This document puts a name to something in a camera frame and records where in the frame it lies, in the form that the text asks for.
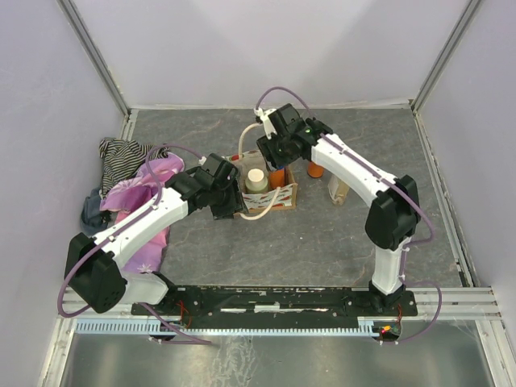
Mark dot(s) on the watermelon canvas tote bag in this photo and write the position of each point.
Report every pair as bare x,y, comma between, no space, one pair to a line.
284,198

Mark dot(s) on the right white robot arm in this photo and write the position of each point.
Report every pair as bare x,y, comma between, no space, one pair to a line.
391,201

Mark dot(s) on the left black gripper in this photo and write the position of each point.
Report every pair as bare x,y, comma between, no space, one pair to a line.
235,205

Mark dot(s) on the orange bottle dark blue pump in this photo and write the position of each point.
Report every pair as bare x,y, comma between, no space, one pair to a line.
315,171

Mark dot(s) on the green bottle cream cap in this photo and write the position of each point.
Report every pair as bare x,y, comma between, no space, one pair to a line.
256,182

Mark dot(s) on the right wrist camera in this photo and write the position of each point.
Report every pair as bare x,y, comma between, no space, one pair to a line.
263,117

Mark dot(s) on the orange bottle bright blue pump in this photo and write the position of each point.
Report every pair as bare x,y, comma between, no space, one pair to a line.
277,178

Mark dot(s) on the blue grey crumpled cloth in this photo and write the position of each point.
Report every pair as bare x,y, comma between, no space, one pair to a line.
92,218

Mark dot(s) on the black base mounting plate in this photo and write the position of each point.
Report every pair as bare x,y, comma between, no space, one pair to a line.
250,307

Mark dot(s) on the black white striped cloth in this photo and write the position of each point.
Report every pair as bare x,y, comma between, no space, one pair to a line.
121,160

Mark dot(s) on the clear amber bottle white cap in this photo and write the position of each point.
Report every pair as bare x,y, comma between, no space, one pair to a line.
337,190

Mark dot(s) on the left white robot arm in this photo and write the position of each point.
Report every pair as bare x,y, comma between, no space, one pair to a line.
95,266

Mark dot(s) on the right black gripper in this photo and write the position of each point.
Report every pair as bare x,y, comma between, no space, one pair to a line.
267,147

